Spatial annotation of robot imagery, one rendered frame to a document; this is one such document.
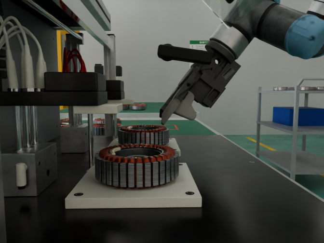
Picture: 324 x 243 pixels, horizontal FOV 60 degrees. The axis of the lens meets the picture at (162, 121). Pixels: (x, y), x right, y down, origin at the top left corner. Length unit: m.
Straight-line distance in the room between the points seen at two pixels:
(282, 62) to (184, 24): 2.12
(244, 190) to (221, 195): 0.04
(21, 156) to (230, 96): 5.63
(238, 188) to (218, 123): 5.50
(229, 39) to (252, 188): 0.32
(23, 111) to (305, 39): 0.47
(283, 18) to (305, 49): 0.07
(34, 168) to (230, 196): 0.24
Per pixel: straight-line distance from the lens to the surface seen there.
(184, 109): 0.56
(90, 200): 0.33
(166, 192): 0.33
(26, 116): 0.40
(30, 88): 0.37
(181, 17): 5.90
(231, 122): 5.95
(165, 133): 0.59
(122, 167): 0.33
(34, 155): 0.37
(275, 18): 0.60
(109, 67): 0.81
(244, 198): 0.36
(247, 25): 0.62
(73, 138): 0.61
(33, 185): 0.38
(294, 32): 0.58
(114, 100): 0.59
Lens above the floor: 0.90
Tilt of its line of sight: 6 degrees down
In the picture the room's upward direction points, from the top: straight up
